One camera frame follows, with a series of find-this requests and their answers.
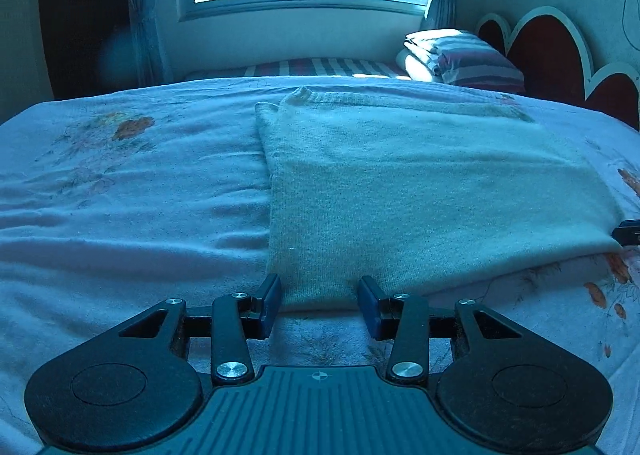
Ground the cream knitted sweater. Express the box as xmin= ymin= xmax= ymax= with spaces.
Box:
xmin=254 ymin=86 xmax=626 ymax=312

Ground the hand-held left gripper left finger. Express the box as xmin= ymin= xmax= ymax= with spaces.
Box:
xmin=119 ymin=273 xmax=282 ymax=387

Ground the white folded quilt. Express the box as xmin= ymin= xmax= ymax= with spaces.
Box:
xmin=396 ymin=29 xmax=447 ymax=84

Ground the striped pillow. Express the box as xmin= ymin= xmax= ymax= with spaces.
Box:
xmin=434 ymin=31 xmax=527 ymax=96

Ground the floral bed sheet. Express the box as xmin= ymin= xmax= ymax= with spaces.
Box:
xmin=0 ymin=75 xmax=640 ymax=455

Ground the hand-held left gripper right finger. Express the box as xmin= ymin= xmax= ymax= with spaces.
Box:
xmin=358 ymin=275 xmax=524 ymax=389

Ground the dark wooden wardrobe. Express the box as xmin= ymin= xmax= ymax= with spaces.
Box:
xmin=37 ymin=0 xmax=140 ymax=102

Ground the red and white headboard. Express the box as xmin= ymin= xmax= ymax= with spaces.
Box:
xmin=474 ymin=6 xmax=640 ymax=132

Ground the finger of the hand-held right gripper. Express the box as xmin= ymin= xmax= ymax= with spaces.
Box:
xmin=611 ymin=218 xmax=640 ymax=247

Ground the striped mattress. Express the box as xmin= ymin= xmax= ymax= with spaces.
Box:
xmin=181 ymin=56 xmax=412 ymax=82

